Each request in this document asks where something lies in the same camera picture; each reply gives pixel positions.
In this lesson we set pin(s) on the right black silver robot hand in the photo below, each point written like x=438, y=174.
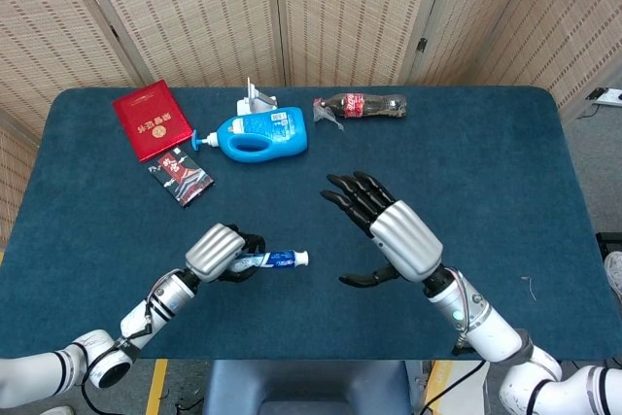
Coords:
x=408, y=240

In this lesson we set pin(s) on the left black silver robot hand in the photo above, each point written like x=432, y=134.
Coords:
x=214, y=250

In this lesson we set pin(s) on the blue white toothpaste tube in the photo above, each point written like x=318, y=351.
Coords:
x=284, y=259

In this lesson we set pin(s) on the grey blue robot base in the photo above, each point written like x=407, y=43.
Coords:
x=301, y=386

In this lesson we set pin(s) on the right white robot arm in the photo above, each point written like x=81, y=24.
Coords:
x=491, y=327

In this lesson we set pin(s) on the black red printed packet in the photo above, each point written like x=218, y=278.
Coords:
x=181, y=176

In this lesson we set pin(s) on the blue felt table cover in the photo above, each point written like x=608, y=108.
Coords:
x=461, y=152

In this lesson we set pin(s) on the blue detergent pump bottle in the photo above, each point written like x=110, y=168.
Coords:
x=282, y=130

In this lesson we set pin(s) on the yellow white cardboard box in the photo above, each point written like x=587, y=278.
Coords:
x=439, y=376

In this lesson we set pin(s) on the cola plastic bottle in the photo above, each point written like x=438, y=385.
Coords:
x=369, y=105

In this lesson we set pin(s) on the red certificate book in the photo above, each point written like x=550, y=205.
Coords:
x=150, y=118

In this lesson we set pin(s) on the white plastic stand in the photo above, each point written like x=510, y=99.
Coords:
x=252, y=99

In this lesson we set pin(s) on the metal screen hinge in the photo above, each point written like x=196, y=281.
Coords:
x=422, y=44

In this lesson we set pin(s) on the black floor box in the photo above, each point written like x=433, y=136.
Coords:
x=610, y=242

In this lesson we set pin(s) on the white sneaker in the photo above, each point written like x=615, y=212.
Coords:
x=614, y=274

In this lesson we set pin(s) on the bamboo folding screen panel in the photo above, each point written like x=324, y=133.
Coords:
x=559, y=11
x=350, y=11
x=39, y=21
x=194, y=11

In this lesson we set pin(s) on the white power strip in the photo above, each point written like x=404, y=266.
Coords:
x=610, y=96

